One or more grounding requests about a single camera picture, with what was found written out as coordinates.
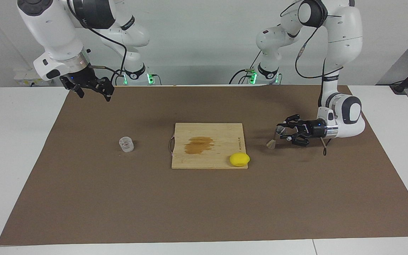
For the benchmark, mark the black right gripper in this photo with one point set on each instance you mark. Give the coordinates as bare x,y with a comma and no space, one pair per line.
80,78

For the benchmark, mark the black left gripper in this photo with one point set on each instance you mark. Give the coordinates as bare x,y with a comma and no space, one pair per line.
313,129

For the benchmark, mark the steel double jigger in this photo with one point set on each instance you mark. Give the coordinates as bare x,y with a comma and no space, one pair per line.
271,143

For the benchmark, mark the small clear plastic cup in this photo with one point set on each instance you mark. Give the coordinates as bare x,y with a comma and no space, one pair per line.
126,144

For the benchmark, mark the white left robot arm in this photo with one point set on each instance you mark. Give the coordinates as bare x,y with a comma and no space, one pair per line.
344,39

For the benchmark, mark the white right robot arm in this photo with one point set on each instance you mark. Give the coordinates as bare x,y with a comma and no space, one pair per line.
53,32

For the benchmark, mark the white power strip box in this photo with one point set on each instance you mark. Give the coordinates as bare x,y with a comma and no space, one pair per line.
30,78

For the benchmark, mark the yellow lemon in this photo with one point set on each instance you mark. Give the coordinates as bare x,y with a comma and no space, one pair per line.
239,159

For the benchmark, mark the bamboo cutting board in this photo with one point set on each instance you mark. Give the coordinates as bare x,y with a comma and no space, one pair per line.
218,156

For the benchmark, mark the brown table mat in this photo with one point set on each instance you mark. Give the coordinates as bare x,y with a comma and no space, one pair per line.
154,205

